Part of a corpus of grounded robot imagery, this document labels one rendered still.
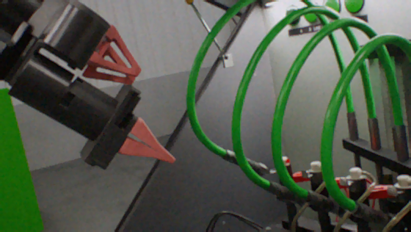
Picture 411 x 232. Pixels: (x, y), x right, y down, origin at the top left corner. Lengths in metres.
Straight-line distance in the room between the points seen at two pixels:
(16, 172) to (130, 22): 4.17
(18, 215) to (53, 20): 3.60
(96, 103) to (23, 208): 3.58
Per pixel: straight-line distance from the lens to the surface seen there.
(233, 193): 1.18
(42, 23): 0.54
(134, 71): 0.69
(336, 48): 0.94
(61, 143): 7.27
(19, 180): 4.03
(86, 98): 0.52
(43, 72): 0.52
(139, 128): 0.52
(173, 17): 7.88
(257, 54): 0.69
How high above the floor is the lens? 1.34
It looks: 9 degrees down
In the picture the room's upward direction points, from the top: 10 degrees counter-clockwise
